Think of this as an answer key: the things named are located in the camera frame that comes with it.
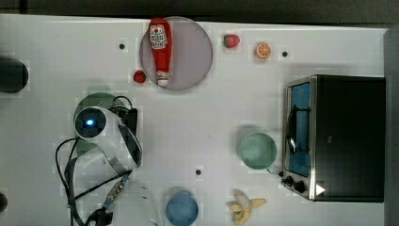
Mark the red ketchup bottle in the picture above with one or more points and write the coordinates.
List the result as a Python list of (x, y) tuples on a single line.
[(161, 45)]

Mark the small red toy tomato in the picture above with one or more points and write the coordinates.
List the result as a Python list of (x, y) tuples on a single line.
[(139, 77)]

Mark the red toy strawberry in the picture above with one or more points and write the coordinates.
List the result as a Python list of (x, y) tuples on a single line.
[(231, 41)]

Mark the toy orange half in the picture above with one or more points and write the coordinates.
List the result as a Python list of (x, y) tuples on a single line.
[(262, 50)]

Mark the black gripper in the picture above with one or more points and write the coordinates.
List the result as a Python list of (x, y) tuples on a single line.
[(129, 119)]

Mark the blue cup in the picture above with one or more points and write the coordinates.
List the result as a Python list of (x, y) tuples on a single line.
[(182, 209)]

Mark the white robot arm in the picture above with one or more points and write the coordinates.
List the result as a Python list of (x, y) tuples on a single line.
[(110, 164)]

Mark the grey round object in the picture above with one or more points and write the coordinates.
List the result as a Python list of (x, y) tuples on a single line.
[(3, 202)]

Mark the green cup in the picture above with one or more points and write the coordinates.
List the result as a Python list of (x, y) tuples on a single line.
[(258, 151)]

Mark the grey round plate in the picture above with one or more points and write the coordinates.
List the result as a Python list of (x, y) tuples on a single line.
[(191, 54)]

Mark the black pot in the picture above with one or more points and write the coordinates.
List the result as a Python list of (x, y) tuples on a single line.
[(13, 75)]

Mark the green plastic strainer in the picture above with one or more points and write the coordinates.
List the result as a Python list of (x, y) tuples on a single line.
[(101, 99)]

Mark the black toaster oven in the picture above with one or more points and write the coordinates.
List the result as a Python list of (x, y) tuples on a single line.
[(334, 138)]

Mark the peeled toy banana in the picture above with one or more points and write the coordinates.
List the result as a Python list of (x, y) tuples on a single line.
[(242, 207)]

